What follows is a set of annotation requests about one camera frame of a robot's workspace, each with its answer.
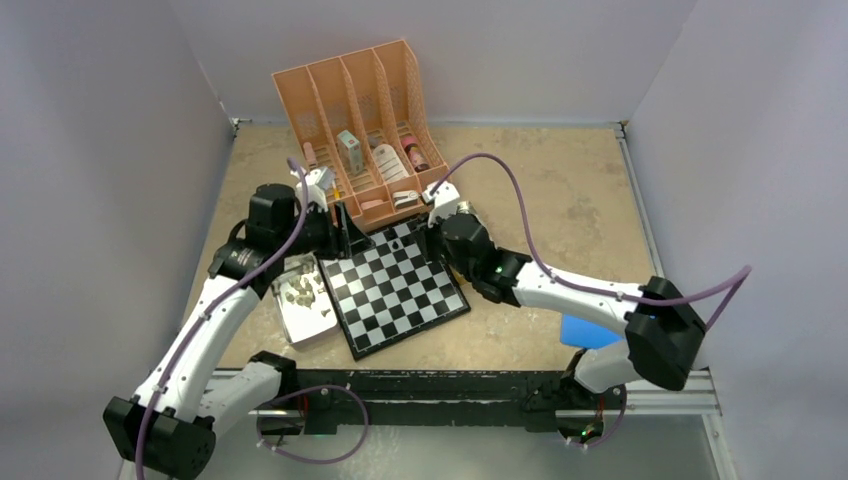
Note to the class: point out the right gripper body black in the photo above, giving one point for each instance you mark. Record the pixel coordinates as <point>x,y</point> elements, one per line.
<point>434,243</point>

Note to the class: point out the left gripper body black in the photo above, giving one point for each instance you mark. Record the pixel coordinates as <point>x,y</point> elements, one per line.
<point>318,236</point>

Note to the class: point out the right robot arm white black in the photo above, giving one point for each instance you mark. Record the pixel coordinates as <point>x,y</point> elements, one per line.
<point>660,336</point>

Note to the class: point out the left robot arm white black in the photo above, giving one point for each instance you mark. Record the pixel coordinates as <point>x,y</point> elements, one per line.
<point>171,424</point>

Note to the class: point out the pile of white chess pieces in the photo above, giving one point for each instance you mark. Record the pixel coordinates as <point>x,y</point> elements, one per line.
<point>302,286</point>

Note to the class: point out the black white chess board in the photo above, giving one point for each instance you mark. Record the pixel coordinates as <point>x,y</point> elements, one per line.
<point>382,297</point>

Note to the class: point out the white stapler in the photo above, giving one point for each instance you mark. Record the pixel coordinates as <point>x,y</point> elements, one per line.
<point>405,199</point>

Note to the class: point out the silver metal tin tray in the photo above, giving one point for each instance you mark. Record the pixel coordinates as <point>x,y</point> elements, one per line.
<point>302,328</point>

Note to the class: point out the white paper pack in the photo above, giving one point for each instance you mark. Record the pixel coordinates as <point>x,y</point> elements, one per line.
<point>389,164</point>

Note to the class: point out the white green carton box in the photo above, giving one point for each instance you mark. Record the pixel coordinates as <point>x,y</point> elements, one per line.
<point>350,149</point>

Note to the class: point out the pink bottle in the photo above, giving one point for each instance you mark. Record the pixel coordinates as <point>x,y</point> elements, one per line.
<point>414,153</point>

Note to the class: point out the peach plastic desk organizer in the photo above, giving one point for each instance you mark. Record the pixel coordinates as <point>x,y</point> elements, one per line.
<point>376,94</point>

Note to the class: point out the blue foam pad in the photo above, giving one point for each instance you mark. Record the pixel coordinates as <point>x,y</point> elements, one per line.
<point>580,333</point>

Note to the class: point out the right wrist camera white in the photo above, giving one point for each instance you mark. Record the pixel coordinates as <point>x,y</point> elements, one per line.
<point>442,199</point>

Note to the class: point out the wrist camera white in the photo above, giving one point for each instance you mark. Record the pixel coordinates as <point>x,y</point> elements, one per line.
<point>312,186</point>
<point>442,199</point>

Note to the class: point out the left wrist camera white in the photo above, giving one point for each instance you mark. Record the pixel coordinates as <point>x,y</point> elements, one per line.
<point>312,186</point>

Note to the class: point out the black metal base rail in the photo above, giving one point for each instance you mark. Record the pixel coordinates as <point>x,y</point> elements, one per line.
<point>536,401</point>

